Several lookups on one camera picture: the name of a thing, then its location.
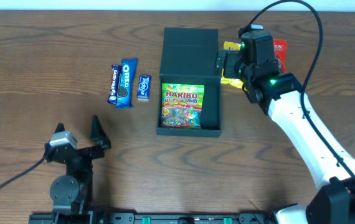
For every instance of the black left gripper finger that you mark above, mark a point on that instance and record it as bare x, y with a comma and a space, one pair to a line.
60, 128
97, 135

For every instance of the dark green open box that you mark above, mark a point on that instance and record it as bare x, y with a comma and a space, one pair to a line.
189, 56

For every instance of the Haribo gummy candy bag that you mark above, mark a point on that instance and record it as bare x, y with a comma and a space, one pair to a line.
181, 105

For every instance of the yellow snack bag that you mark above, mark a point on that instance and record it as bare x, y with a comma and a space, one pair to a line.
231, 81

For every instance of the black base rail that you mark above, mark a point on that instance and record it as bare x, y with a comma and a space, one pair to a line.
131, 218

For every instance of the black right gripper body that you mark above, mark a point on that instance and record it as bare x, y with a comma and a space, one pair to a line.
222, 62

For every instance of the red snack bag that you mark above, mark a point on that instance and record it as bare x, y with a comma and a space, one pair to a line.
280, 48

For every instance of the Dairy Milk chocolate bar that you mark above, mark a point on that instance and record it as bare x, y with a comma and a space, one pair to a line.
115, 76

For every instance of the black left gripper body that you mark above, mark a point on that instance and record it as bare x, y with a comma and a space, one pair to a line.
80, 152

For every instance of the blue Oreo cookie pack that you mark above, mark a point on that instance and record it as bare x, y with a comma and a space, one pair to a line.
128, 70

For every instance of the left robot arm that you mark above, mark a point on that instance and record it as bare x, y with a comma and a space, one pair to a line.
72, 193

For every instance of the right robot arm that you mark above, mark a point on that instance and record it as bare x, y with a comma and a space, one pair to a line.
281, 97

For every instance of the blue Eclipse mint box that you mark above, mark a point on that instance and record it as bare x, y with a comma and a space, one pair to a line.
144, 87

